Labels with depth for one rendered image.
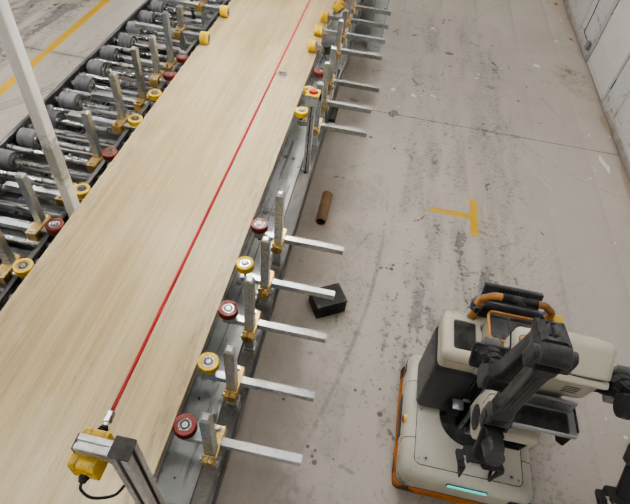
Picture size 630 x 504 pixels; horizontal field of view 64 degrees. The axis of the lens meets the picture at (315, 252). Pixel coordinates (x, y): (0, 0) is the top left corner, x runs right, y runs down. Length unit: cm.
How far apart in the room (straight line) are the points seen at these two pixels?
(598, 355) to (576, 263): 242
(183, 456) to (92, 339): 57
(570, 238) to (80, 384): 350
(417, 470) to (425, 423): 23
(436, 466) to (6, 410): 178
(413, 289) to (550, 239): 125
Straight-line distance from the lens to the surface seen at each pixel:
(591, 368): 176
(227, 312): 209
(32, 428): 201
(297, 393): 201
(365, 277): 343
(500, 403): 159
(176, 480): 212
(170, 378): 197
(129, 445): 101
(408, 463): 257
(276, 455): 191
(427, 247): 373
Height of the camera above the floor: 263
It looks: 48 degrees down
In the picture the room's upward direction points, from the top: 8 degrees clockwise
